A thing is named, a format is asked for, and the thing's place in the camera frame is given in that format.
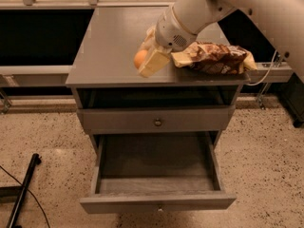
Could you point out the metal railing frame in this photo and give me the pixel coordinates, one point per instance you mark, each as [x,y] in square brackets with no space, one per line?
[74,23]

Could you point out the black stand leg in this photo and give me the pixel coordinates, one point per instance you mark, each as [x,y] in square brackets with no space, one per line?
[35,160]

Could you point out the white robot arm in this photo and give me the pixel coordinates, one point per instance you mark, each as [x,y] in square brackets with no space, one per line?
[280,21]

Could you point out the brown chip bag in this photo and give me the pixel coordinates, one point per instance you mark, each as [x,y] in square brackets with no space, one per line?
[215,59]

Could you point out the closed grey drawer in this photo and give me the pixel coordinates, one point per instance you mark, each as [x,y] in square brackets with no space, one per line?
[155,120]

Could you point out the orange fruit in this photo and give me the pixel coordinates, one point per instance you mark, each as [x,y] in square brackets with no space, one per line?
[139,58]

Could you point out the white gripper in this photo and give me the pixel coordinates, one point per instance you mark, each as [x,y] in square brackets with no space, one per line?
[168,32]

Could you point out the grey drawer cabinet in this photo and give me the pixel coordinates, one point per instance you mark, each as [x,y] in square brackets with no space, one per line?
[116,83]

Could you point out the open grey drawer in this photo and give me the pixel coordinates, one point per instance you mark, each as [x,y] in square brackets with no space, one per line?
[154,173]

